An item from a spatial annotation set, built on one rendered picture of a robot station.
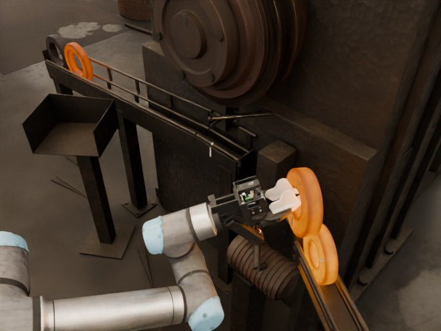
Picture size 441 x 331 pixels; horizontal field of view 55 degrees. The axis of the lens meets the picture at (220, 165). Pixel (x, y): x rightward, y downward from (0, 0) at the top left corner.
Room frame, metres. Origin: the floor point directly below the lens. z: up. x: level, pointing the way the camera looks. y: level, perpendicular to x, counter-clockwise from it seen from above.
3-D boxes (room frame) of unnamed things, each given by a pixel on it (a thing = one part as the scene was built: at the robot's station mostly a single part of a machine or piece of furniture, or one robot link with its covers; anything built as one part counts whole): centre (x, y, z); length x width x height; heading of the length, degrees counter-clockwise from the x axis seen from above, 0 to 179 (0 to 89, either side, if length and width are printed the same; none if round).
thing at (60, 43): (1.89, 0.79, 0.64); 0.18 x 0.03 x 0.18; 46
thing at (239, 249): (0.80, -0.14, 0.27); 0.22 x 0.13 x 0.53; 46
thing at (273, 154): (0.97, -0.17, 0.68); 0.11 x 0.08 x 0.24; 136
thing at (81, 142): (1.28, 0.55, 0.36); 0.26 x 0.20 x 0.72; 81
